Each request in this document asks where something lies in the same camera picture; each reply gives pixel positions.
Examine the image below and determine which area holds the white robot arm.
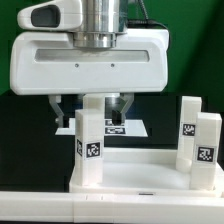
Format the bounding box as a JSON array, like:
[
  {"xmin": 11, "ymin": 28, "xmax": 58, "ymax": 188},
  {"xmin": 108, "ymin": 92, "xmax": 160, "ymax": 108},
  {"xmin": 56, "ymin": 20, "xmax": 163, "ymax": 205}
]
[{"xmin": 10, "ymin": 0, "xmax": 170, "ymax": 124}]

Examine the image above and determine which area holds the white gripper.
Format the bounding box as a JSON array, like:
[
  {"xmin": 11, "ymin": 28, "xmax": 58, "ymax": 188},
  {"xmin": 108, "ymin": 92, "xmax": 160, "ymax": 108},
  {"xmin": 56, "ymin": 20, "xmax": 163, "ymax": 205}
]
[{"xmin": 10, "ymin": 29, "xmax": 169, "ymax": 128}]

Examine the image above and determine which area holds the white front fence bar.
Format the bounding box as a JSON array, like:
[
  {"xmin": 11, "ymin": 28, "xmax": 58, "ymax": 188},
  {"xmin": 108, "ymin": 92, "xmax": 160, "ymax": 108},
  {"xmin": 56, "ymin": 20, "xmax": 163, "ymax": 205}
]
[{"xmin": 0, "ymin": 191, "xmax": 224, "ymax": 224}]

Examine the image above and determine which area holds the white desk top tray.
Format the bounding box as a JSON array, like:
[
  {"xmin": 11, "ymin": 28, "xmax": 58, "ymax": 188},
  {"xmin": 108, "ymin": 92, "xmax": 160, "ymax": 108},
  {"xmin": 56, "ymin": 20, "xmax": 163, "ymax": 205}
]
[{"xmin": 69, "ymin": 148, "xmax": 224, "ymax": 197}]

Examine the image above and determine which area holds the white marker sheet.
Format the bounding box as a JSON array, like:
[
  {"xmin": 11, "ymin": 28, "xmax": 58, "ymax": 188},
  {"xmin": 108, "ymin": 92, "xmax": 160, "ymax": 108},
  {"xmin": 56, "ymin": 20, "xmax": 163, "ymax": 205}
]
[{"xmin": 56, "ymin": 118, "xmax": 148, "ymax": 137}]

